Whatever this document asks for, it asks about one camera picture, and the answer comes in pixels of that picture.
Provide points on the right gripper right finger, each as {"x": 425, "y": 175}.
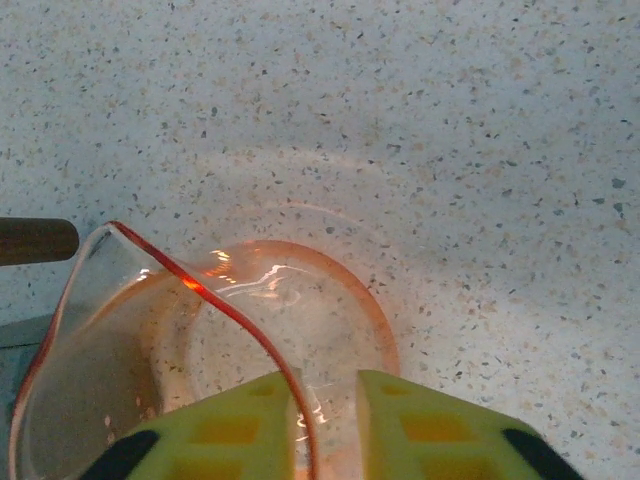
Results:
{"x": 440, "y": 435}

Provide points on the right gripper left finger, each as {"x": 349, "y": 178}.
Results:
{"x": 210, "y": 435}

